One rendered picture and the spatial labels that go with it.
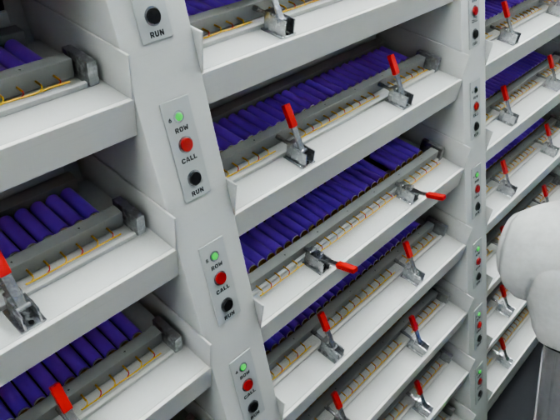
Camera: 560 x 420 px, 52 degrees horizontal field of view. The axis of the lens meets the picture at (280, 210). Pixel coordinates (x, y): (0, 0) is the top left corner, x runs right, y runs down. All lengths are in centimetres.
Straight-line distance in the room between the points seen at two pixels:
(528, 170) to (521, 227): 93
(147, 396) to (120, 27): 45
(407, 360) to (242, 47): 81
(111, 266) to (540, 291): 49
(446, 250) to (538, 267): 61
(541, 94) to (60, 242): 128
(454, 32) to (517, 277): 58
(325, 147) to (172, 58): 33
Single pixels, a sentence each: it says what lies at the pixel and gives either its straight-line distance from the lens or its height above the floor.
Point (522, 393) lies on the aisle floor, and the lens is 199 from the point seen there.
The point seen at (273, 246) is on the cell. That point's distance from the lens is 94.
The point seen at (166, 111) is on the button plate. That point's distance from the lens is 66.
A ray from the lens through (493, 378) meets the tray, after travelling 182.
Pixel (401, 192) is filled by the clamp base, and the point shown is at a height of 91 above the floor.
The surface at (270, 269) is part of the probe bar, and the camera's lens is 89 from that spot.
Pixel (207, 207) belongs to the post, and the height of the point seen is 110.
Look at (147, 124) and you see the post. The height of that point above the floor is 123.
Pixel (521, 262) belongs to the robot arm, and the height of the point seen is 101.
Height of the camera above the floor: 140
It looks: 26 degrees down
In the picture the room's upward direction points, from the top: 11 degrees counter-clockwise
